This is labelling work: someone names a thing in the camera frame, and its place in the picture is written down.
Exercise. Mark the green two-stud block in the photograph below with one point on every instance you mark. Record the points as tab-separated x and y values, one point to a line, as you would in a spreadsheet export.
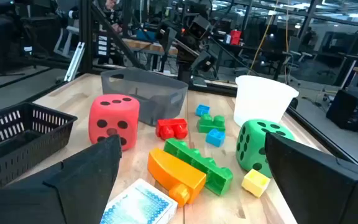
210	124

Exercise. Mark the black slotted plastic basket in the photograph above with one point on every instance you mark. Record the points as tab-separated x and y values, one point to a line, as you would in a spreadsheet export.
17	137

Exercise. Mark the person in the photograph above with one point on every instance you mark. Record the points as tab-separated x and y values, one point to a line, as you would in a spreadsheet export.
112	12

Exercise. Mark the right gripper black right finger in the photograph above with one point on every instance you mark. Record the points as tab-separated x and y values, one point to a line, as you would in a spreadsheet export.
322	193

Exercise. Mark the small yellow toy block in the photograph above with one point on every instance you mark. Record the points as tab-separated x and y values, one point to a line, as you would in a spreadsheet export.
255	183

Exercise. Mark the black computer tower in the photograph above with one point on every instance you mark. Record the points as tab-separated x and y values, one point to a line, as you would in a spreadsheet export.
346	109

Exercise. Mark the long green four-stud block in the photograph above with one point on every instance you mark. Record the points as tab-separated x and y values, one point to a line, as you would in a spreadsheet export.
204	168

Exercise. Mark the green foam die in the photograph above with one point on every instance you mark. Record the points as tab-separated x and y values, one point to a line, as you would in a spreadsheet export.
253	146

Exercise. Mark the blue white card box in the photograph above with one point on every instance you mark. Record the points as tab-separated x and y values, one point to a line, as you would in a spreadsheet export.
138	205

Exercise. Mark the small blue toy block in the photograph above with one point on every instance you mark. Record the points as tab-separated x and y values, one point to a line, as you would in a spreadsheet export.
202	110
215	137

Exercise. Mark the orange curved toy block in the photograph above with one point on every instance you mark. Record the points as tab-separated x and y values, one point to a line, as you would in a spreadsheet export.
172	174

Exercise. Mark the red two-stud block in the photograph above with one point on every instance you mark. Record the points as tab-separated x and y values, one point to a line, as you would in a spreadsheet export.
171	127

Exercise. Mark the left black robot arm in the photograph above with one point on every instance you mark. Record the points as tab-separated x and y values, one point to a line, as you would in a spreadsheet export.
185	53

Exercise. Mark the wooden workbench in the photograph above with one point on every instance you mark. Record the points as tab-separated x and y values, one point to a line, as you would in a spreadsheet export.
148	46

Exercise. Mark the red container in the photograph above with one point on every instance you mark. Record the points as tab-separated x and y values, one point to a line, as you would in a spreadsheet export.
235	36

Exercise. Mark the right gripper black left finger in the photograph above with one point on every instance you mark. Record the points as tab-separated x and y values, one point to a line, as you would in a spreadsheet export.
57	193

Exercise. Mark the silver aluminium bracket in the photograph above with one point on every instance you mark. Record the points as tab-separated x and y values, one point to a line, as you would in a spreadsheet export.
73	62

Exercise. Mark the red foam die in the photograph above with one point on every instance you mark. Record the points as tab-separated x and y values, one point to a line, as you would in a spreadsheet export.
113	121

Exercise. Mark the grey translucent plastic bin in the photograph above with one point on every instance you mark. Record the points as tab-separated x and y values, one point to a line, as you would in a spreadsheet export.
154	93

